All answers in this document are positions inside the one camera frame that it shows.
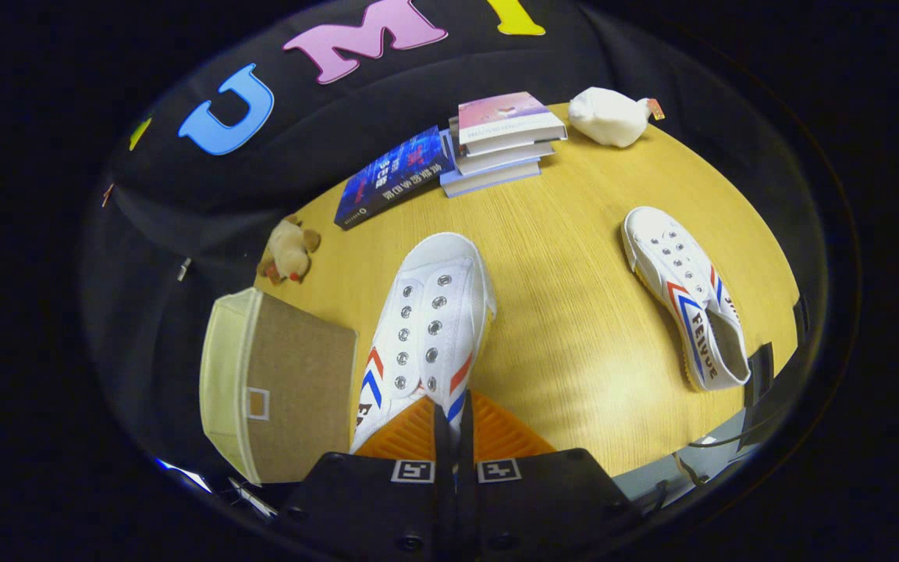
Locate white cover book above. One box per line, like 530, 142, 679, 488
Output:
448, 117, 556, 177

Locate white plush toy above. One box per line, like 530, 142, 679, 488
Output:
569, 87, 665, 148

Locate black bracket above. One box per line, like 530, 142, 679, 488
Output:
744, 342, 775, 407

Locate light blue cover book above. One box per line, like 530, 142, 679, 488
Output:
439, 129, 542, 198

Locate lit computer screen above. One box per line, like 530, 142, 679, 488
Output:
155, 457, 212, 494

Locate pink cover book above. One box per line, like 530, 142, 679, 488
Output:
457, 91, 568, 157

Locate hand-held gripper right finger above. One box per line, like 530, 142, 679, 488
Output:
457, 389, 644, 562

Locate white canvas shoe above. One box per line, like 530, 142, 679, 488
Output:
350, 232, 497, 455
621, 206, 752, 392

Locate dark blue book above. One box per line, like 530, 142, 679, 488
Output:
333, 125, 458, 230

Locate beige fabric storage box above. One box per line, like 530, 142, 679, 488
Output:
199, 287, 358, 485

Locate tan plush dog toy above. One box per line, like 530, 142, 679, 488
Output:
257, 215, 322, 286

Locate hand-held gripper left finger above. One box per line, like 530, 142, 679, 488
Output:
276, 394, 457, 562

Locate black cable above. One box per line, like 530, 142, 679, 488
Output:
672, 433, 755, 485

